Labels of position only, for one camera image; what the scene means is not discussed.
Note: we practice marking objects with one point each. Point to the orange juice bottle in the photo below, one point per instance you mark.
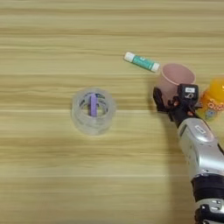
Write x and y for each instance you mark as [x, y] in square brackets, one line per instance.
[214, 99]

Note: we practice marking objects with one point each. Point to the small black box, white label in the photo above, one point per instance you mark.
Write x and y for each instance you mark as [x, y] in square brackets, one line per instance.
[188, 94]

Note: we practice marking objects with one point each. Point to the pink plastic cup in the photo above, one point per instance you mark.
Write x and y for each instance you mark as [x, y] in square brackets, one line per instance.
[175, 77]

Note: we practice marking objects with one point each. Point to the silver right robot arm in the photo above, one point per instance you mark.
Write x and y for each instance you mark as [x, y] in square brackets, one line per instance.
[201, 151]

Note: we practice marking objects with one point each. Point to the green and white glue stick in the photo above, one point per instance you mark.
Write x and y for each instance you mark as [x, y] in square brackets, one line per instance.
[142, 61]

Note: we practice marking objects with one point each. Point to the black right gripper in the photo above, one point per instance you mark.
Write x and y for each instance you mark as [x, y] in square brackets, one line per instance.
[178, 112]

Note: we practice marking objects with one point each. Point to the clear tape roll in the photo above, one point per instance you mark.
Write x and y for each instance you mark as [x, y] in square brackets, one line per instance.
[80, 116]

